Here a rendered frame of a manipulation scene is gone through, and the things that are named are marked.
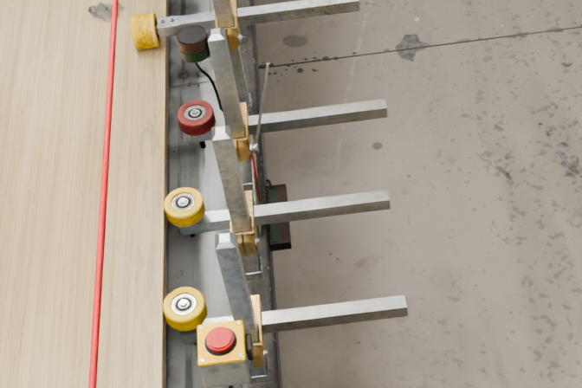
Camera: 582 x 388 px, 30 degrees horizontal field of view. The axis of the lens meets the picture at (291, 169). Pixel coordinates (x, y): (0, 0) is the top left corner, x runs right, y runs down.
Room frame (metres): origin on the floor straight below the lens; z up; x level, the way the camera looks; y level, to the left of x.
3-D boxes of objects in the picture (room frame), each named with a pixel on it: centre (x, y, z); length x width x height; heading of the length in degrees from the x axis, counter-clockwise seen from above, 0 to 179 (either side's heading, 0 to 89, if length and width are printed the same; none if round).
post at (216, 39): (1.65, 0.10, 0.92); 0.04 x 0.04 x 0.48; 87
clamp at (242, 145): (1.67, 0.11, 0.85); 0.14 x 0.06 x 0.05; 177
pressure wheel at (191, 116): (1.69, 0.19, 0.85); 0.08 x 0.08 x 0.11
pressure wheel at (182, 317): (1.19, 0.24, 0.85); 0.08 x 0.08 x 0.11
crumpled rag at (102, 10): (2.09, 0.38, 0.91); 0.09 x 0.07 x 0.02; 57
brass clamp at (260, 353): (1.17, 0.13, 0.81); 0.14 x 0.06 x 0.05; 177
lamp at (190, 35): (1.65, 0.15, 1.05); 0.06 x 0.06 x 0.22; 87
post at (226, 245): (1.15, 0.13, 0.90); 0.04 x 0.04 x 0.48; 87
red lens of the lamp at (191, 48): (1.65, 0.15, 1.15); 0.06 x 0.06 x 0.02
